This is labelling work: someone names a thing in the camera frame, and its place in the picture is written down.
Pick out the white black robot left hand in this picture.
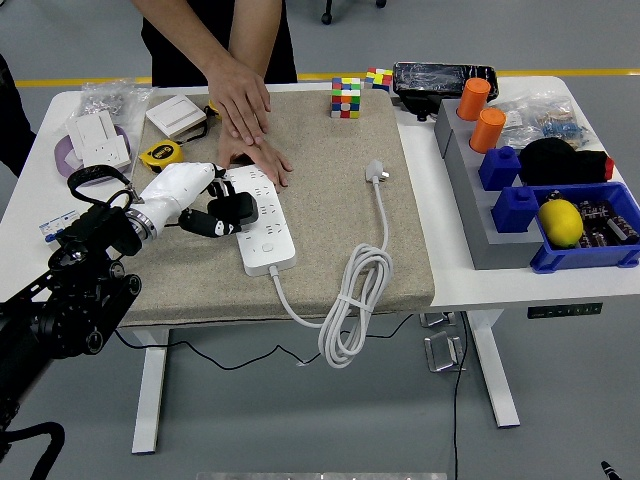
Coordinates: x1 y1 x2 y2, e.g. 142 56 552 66
134 161 244 240

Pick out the clear bag of small parts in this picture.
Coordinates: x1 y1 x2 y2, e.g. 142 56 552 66
492 97 544 149

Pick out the white switch panel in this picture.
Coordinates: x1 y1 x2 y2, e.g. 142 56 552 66
66 110 119 156

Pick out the white table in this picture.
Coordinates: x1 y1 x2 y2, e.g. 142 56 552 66
0 75 640 455

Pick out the white double wall switch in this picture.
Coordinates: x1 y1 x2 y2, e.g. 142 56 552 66
145 93 208 139

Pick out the black floor cable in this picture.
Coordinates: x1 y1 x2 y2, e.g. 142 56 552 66
451 312 471 480

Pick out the orange cylinder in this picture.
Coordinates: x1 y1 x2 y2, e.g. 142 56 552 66
457 77 493 122
468 107 508 155

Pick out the black pouch with red tip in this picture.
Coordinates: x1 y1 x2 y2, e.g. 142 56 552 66
518 138 615 187

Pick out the white blue circuit breaker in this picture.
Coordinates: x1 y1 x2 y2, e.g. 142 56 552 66
38 209 81 246

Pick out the black wrapped box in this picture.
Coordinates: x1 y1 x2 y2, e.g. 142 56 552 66
392 61 500 123

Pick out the white socket panel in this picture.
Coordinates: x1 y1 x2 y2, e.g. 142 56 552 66
81 133 133 169

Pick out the person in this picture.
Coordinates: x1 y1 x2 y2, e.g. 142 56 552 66
0 52 37 179
140 0 299 87

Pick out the large metal clamp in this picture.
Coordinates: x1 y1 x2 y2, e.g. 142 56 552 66
423 330 469 374

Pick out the large rubik's cube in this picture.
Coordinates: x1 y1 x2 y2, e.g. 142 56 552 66
329 76 363 121

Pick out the black office chair base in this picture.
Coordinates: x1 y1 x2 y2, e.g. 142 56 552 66
321 0 389 26

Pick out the person's right hand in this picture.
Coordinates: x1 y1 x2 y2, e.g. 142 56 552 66
206 62 272 147

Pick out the white power strip cord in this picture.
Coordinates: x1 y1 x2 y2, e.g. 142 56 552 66
269 158 395 370

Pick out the person's left hand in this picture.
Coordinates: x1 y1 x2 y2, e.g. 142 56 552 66
216 132 294 189

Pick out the white power strip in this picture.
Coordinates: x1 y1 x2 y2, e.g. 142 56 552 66
222 167 298 278

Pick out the black plug adapter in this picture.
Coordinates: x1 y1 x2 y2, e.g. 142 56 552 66
206 191 260 232

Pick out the grey-brown mat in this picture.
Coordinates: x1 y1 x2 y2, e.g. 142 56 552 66
117 89 436 329

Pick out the yellow tape measure with strap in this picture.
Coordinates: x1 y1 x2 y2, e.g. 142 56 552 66
138 122 210 175

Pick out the small metal clamp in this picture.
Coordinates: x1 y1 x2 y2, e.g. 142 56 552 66
419 312 459 330

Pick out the clear bag of screws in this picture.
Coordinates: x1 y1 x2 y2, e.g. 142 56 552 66
79 81 154 124

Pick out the yellow lemon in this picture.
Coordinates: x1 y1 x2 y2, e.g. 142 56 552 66
537 199 585 249

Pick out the blue plastic bin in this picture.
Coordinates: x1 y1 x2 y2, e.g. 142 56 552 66
529 181 640 275

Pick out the black plug cord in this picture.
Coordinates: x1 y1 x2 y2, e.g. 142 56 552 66
113 219 426 371

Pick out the black table control panel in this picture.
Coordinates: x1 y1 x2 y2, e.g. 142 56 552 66
527 302 604 320

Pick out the dark capacitors pile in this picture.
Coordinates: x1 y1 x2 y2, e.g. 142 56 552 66
547 188 640 250

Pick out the grey stepped block holder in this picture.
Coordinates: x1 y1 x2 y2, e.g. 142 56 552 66
433 97 547 272

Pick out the purple dish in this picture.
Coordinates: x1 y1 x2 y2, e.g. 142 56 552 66
53 124 134 188

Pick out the clear bag of blue resistors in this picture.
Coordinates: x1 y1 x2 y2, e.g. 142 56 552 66
537 97 594 151

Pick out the blue block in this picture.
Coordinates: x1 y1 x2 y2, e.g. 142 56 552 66
490 185 544 235
478 145 524 192

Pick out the small rubik's cube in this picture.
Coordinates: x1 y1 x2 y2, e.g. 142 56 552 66
363 67 395 94

